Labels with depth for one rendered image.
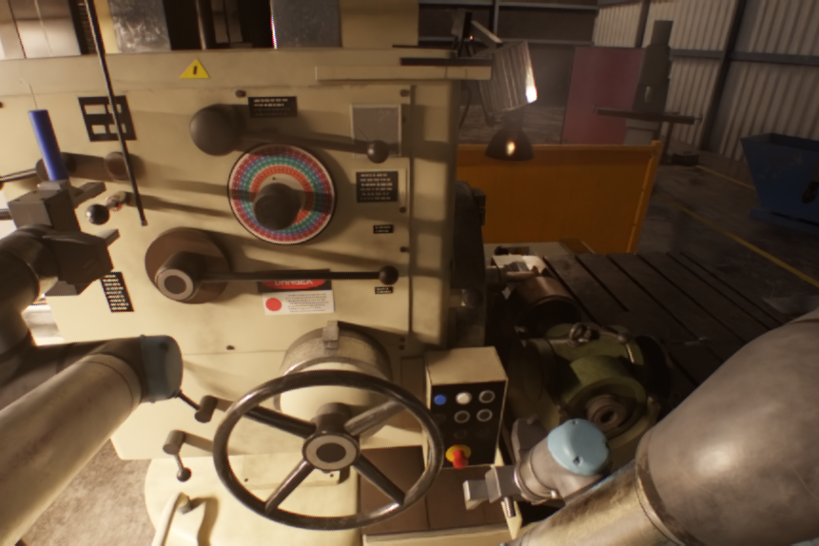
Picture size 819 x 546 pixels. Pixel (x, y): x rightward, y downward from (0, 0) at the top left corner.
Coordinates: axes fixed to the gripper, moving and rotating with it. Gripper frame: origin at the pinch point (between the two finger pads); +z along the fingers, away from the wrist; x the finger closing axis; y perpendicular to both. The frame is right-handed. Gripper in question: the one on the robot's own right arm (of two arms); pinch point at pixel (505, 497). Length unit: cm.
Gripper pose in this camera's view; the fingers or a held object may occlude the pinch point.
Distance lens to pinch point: 94.3
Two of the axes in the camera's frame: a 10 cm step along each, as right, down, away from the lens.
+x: 9.8, 0.5, 2.0
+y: 0.9, 7.8, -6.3
